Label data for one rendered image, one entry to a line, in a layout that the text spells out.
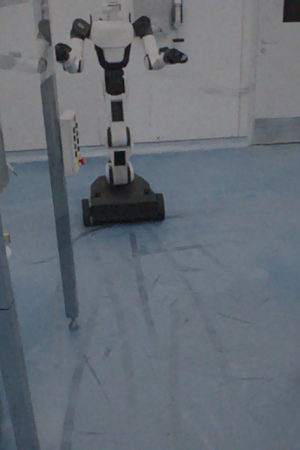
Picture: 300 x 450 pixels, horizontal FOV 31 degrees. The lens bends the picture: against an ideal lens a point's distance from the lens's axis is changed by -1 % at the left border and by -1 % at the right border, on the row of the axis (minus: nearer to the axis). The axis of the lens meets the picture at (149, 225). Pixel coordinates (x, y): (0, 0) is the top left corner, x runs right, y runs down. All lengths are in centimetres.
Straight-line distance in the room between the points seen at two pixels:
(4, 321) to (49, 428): 80
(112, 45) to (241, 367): 221
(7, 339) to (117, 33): 247
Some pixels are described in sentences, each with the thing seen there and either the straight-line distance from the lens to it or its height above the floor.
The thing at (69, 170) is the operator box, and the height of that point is 86.
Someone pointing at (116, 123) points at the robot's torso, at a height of 71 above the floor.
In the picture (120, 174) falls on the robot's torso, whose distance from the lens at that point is 391.
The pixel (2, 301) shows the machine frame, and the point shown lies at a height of 81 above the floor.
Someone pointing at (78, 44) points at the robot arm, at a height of 124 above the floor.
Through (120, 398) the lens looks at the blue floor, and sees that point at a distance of 239.
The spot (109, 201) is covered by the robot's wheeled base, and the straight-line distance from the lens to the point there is 376.
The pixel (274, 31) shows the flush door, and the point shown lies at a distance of 551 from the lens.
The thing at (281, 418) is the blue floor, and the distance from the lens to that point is 233.
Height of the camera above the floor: 163
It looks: 25 degrees down
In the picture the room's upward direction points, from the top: 2 degrees counter-clockwise
